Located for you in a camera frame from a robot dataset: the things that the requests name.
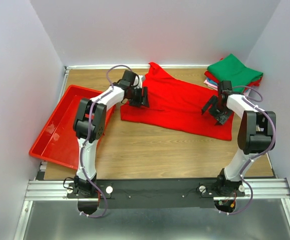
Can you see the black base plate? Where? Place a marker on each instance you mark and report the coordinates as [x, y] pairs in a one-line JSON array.
[[153, 194]]

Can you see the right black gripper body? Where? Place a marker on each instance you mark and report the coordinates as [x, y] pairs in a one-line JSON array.
[[218, 111]]

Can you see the pink folded t shirt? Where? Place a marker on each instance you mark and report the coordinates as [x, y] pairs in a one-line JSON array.
[[246, 92]]

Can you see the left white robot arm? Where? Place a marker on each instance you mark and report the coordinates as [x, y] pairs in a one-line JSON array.
[[89, 126]]

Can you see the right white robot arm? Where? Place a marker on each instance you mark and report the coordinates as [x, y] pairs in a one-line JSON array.
[[256, 136]]

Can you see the green folded t shirt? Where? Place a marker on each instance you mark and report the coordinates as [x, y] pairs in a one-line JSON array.
[[235, 71]]

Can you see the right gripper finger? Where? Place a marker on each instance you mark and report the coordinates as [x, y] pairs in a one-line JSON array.
[[221, 121], [210, 106]]

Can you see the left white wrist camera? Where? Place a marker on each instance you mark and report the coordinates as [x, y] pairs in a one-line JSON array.
[[139, 80]]

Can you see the aluminium frame rail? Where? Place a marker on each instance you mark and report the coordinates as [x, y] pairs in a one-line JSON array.
[[142, 209]]

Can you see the red plastic tray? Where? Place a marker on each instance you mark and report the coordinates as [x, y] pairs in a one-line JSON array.
[[57, 141]]

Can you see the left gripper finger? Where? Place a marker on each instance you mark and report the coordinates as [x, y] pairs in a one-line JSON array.
[[144, 97], [134, 104]]

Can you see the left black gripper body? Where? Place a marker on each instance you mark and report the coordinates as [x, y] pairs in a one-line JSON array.
[[135, 95]]

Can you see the blue folded t shirt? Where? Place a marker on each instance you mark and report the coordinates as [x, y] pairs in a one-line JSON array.
[[211, 82]]

